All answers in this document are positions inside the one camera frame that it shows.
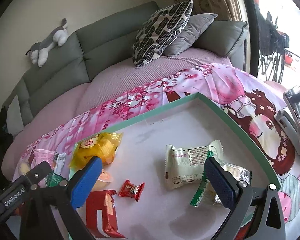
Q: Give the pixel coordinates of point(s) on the green rimmed white tray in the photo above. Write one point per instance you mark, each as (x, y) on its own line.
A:
(161, 213)

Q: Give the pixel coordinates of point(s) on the pink snack packet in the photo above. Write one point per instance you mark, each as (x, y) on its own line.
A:
(44, 155)

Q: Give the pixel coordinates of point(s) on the pale yellow round snack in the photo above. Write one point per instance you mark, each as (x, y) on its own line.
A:
(23, 168)

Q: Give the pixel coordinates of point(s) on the grey pillow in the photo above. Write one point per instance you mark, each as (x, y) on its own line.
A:
(196, 25)

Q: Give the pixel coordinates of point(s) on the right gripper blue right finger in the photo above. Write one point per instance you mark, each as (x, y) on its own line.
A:
(222, 182)

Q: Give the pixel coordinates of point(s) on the pink sofa seat cover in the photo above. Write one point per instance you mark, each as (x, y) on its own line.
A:
(107, 85)

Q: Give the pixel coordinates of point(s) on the orange jelly cup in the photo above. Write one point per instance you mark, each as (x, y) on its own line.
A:
(103, 180)

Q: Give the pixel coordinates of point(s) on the yellow snack packet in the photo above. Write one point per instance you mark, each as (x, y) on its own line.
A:
(102, 145)

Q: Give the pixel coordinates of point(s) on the white green snack packet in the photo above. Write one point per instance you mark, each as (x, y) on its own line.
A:
(186, 165)

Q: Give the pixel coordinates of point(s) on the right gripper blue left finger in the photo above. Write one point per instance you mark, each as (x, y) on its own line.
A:
(82, 182)

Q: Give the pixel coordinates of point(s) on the pink floral cartoon blanket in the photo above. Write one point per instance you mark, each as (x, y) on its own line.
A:
(249, 102)

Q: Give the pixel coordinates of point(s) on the small red candy packet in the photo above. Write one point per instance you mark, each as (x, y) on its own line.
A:
(131, 190)

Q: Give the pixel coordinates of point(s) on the red wafer packet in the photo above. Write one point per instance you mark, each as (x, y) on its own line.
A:
(100, 215)

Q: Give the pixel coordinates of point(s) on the grey white plush cat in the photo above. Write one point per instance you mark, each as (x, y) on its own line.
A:
(38, 52)

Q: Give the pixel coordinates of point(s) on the smartphone on stand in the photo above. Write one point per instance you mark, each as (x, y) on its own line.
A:
(289, 117)

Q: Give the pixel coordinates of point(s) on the green walnut cookie packet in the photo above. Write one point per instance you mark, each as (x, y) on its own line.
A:
(53, 179)

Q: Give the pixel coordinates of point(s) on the black white patterned pillow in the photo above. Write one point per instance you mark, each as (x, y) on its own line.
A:
(159, 31)

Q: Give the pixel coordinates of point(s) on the light grey side cushion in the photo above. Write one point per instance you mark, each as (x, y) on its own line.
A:
(14, 120)

